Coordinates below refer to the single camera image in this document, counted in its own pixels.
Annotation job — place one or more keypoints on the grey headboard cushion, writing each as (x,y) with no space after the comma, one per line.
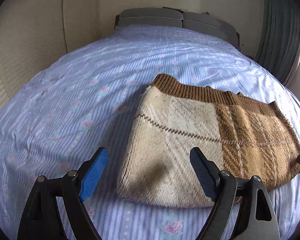
(156,16)
(208,25)

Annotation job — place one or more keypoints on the white louvered wardrobe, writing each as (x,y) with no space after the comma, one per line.
(36,33)

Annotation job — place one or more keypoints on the green curtain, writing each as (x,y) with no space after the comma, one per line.
(280,38)

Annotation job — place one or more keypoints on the brown plaid knit sweater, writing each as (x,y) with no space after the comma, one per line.
(239,134)

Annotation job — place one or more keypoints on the blue floral striped bedsheet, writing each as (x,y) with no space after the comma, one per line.
(88,99)

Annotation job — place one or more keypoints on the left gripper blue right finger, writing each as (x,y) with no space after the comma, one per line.
(256,218)

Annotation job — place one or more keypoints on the grey right headboard cushion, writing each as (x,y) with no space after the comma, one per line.
(208,25)

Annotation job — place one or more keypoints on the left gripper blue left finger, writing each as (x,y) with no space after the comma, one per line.
(41,218)

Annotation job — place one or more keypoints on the grey left headboard cushion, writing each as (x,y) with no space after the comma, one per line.
(156,16)

